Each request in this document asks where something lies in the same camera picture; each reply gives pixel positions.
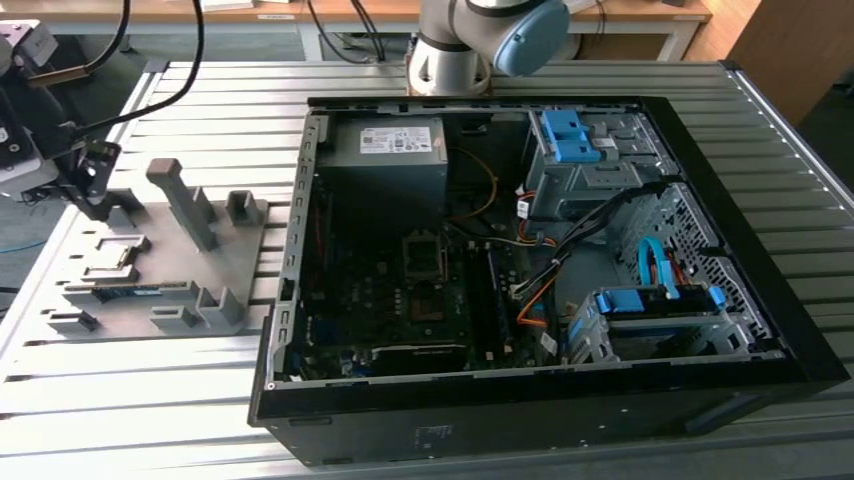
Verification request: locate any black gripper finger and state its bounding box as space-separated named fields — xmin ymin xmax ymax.
xmin=63 ymin=141 xmax=122 ymax=222

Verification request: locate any CPU socket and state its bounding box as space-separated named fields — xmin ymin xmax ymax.
xmin=404 ymin=284 xmax=449 ymax=324

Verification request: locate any RAM stick blue label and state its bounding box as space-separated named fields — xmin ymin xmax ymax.
xmin=63 ymin=280 xmax=188 ymax=302

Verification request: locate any grey parts rack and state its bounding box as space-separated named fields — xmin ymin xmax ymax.
xmin=38 ymin=157 xmax=272 ymax=341

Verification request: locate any grey power supply unit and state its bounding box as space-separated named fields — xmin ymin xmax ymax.
xmin=312 ymin=115 xmax=449 ymax=224

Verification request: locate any dark green motherboard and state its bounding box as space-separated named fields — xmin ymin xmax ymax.
xmin=296 ymin=219 xmax=559 ymax=379

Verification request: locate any metal socket cover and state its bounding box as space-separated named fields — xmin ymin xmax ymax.
xmin=401 ymin=228 xmax=446 ymax=282

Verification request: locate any black graphics card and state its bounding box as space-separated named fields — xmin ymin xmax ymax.
xmin=369 ymin=342 xmax=468 ymax=376

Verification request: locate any black RAM slot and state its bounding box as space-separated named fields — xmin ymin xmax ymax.
xmin=484 ymin=243 xmax=515 ymax=357

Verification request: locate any grey metal disk bay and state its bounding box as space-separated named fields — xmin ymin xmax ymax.
xmin=525 ymin=107 xmax=681 ymax=221
xmin=564 ymin=287 xmax=768 ymax=366

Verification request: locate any black PC case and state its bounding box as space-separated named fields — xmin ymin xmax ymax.
xmin=245 ymin=94 xmax=852 ymax=469

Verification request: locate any blue disk carrier with disk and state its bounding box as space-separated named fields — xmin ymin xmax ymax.
xmin=591 ymin=285 xmax=727 ymax=316

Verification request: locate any wooden cabinet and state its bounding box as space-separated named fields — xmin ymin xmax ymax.
xmin=679 ymin=0 xmax=854 ymax=129

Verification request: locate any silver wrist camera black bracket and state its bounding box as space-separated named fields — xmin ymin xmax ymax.
xmin=0 ymin=117 xmax=62 ymax=197

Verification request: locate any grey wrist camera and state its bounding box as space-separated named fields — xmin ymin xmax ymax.
xmin=0 ymin=19 xmax=59 ymax=67

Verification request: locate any black camera cable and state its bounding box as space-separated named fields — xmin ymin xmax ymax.
xmin=69 ymin=0 xmax=206 ymax=135

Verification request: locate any wooden desk white frame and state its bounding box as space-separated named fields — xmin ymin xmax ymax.
xmin=0 ymin=0 xmax=713 ymax=62

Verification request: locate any thin orange wire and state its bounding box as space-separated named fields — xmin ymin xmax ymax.
xmin=445 ymin=147 xmax=501 ymax=221

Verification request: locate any multicolour power wire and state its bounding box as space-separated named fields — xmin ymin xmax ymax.
xmin=489 ymin=234 xmax=559 ymax=250

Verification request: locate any orange flat wire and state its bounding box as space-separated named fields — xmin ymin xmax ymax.
xmin=516 ymin=277 xmax=559 ymax=329

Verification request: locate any black cable bundle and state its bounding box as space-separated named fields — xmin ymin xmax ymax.
xmin=549 ymin=180 xmax=672 ymax=266

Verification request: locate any blue flat wire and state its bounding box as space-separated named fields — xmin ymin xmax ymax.
xmin=637 ymin=237 xmax=681 ymax=300

